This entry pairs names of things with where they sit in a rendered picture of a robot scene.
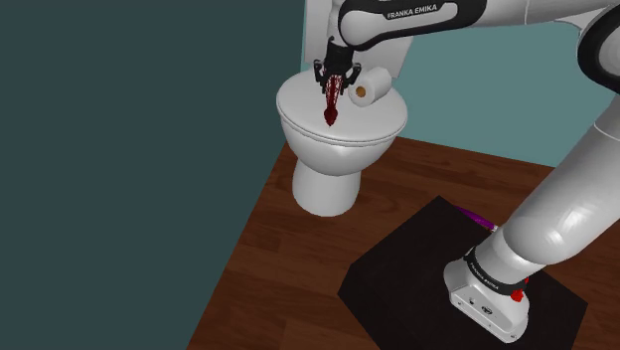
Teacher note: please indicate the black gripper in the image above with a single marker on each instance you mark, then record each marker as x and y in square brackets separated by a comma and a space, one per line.
[336, 57]

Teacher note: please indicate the dark red slender mesh tool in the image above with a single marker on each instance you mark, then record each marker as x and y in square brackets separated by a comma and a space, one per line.
[332, 104]

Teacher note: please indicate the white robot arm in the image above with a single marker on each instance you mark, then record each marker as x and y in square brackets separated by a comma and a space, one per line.
[562, 218]

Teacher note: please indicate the white toilet paper roll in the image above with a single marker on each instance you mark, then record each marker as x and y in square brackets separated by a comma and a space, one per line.
[374, 85]

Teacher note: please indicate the purple rod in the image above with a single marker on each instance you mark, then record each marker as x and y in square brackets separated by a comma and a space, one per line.
[477, 218]

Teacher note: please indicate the black robot stand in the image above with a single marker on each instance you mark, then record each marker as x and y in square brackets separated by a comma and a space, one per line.
[407, 276]

